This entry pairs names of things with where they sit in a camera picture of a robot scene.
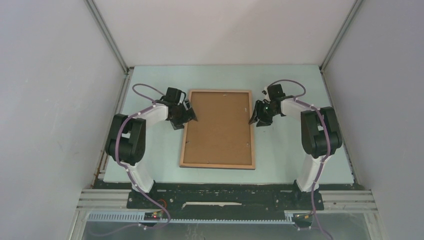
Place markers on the brown backing board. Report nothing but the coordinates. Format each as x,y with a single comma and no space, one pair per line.
218,129

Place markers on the wooden picture frame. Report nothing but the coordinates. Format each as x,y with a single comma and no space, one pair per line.
184,149

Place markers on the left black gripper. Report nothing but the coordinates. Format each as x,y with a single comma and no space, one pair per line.
188,115

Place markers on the right aluminium corner post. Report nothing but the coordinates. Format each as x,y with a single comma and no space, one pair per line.
357,4

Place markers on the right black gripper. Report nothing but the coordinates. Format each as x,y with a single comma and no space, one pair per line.
262,122

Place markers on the aluminium corner post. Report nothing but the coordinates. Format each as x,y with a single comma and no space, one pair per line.
357,4
106,33

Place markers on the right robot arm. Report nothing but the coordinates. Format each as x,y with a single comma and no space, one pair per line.
319,128

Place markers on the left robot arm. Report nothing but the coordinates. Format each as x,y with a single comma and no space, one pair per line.
126,141

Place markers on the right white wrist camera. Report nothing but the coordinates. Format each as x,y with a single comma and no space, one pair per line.
265,91

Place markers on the left aluminium corner post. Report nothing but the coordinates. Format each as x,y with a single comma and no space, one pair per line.
106,33

